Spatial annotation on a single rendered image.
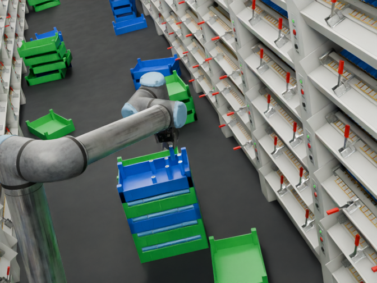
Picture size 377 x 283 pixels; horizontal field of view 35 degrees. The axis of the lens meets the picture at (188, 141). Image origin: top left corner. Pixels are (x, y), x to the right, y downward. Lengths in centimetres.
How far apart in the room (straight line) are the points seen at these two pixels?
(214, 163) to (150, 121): 130
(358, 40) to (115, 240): 172
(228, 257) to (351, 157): 100
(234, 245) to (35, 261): 101
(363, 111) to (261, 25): 78
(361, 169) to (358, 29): 39
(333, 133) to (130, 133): 60
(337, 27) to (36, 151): 83
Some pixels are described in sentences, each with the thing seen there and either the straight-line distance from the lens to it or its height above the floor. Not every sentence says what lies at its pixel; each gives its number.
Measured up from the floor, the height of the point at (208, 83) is 16.
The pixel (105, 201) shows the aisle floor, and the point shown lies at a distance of 311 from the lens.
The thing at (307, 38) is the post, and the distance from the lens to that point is 174.
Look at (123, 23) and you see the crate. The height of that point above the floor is 4.
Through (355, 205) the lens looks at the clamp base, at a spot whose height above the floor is 55.
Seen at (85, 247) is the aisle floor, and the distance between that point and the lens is 284.
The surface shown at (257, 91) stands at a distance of 253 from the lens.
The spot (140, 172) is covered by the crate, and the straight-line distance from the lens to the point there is 261.
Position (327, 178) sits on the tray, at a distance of 196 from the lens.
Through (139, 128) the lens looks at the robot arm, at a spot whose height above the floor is 82.
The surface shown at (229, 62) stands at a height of 54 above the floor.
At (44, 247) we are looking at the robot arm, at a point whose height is 62.
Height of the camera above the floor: 163
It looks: 28 degrees down
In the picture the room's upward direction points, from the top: 14 degrees counter-clockwise
